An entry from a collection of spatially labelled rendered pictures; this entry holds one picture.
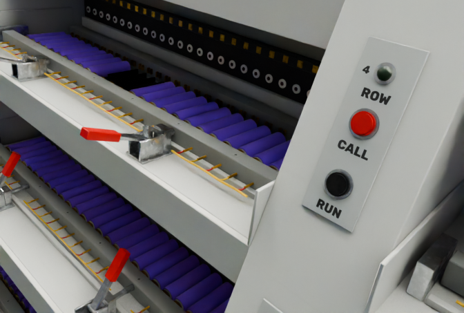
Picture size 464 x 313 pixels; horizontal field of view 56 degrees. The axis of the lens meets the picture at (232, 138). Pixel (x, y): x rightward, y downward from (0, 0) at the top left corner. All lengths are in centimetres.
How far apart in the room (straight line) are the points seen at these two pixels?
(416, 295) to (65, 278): 40
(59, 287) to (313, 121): 38
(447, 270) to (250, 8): 25
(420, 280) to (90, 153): 34
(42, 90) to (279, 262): 40
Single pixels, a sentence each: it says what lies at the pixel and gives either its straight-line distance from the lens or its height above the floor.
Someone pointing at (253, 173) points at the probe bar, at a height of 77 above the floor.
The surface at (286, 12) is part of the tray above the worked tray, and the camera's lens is 35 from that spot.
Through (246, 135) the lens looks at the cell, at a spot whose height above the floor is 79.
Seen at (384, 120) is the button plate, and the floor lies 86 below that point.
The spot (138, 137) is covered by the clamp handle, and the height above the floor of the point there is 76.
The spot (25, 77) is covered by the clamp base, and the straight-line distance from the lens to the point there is 65.
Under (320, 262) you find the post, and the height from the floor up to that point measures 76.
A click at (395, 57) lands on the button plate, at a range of 30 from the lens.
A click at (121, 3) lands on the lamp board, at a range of 75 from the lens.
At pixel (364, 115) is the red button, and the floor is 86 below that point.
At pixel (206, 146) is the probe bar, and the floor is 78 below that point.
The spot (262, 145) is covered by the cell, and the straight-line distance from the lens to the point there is 45.
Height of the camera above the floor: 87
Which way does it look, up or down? 11 degrees down
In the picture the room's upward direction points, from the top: 20 degrees clockwise
